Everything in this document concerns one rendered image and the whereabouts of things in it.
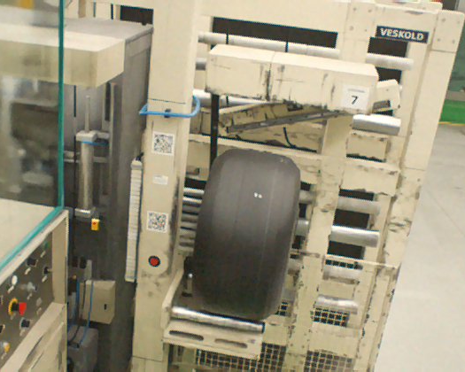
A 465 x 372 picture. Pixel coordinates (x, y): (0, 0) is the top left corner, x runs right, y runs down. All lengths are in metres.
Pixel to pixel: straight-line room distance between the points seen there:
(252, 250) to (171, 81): 0.60
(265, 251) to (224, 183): 0.26
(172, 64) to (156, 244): 0.65
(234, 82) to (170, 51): 0.34
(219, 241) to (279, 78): 0.65
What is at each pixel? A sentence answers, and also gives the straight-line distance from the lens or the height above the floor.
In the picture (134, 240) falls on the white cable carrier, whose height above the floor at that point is 1.12.
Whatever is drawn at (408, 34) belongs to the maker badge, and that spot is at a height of 1.90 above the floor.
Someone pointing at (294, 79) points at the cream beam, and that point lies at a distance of 2.27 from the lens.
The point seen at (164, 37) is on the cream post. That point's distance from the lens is 2.04.
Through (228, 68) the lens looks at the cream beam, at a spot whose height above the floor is 1.74.
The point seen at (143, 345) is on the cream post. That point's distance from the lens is 2.50.
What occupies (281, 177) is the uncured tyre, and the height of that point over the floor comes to 1.47.
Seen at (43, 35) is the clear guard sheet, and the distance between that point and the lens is 1.88.
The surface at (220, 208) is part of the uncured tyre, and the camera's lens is 1.99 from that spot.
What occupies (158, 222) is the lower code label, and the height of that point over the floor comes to 1.22.
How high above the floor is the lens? 2.16
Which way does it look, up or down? 24 degrees down
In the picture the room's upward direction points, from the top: 6 degrees clockwise
